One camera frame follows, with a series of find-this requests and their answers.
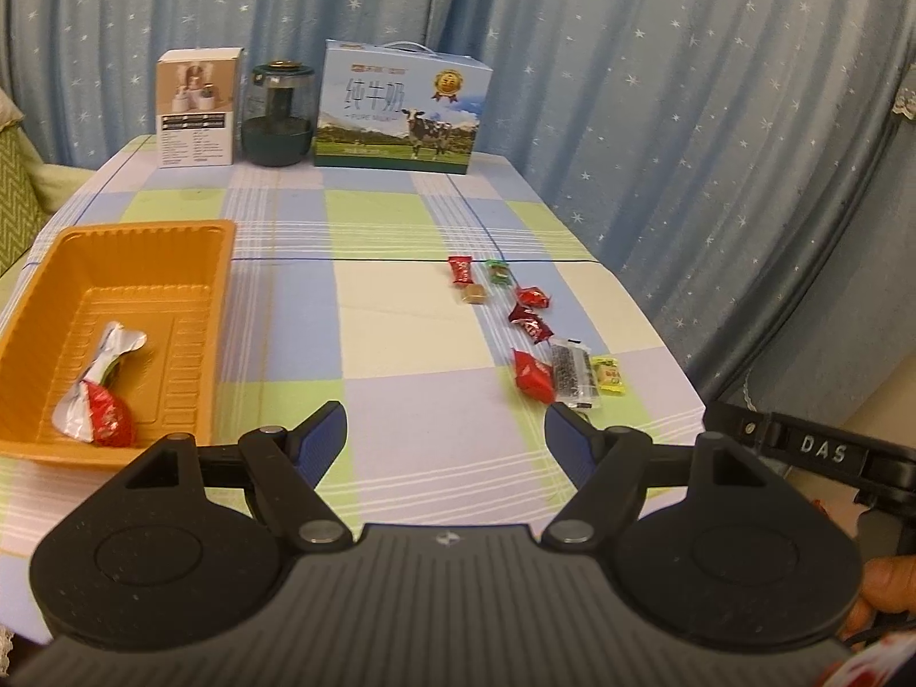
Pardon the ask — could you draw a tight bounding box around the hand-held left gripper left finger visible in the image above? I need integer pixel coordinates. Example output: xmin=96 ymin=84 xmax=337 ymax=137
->
xmin=125 ymin=401 xmax=353 ymax=554

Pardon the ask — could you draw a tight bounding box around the white product box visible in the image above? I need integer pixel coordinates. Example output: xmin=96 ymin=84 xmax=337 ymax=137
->
xmin=156 ymin=48 xmax=246 ymax=168

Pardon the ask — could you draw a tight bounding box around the clear snack bar packet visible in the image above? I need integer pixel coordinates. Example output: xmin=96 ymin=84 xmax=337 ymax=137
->
xmin=548 ymin=336 xmax=601 ymax=410

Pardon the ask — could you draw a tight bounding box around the white red snack packet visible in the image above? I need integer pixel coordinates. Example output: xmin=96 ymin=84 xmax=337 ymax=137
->
xmin=52 ymin=322 xmax=149 ymax=448

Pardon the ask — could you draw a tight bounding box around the red pillow snack packet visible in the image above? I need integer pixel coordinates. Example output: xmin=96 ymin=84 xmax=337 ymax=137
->
xmin=510 ymin=348 xmax=558 ymax=404

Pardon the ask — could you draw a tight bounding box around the dark green glass humidifier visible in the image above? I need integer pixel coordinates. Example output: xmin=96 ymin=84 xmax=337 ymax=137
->
xmin=240 ymin=61 xmax=316 ymax=168

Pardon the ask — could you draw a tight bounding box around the yellow green candy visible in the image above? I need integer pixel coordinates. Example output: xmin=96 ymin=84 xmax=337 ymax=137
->
xmin=588 ymin=356 xmax=631 ymax=396

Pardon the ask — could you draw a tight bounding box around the blue milk carton box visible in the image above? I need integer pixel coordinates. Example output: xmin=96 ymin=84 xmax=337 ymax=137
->
xmin=312 ymin=39 xmax=495 ymax=176

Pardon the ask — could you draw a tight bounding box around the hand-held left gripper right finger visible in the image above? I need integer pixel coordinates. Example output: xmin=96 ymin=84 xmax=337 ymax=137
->
xmin=540 ymin=402 xmax=770 ymax=554

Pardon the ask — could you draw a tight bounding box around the dark red candy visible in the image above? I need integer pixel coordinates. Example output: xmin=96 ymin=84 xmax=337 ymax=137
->
xmin=508 ymin=304 xmax=555 ymax=345

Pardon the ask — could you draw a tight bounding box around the light green sofa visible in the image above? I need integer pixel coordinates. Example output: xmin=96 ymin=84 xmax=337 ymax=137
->
xmin=32 ymin=161 xmax=97 ymax=223

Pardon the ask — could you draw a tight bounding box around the checked pastel tablecloth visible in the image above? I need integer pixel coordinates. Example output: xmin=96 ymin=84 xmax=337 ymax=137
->
xmin=0 ymin=132 xmax=706 ymax=660

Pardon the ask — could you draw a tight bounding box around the green zigzag cushion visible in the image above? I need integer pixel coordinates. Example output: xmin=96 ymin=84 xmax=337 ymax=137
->
xmin=0 ymin=127 xmax=49 ymax=280

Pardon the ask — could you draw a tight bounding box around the blue star print curtain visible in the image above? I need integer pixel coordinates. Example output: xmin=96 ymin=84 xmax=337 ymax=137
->
xmin=0 ymin=0 xmax=916 ymax=416

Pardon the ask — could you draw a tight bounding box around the orange plastic tray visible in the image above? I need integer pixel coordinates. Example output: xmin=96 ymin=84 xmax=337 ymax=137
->
xmin=0 ymin=219 xmax=237 ymax=469

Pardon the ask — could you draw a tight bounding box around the person's right hand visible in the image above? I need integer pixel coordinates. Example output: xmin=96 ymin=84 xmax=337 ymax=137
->
xmin=839 ymin=556 xmax=916 ymax=651

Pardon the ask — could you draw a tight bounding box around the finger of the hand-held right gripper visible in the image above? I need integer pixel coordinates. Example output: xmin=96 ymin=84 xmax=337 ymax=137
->
xmin=703 ymin=401 xmax=772 ymax=456

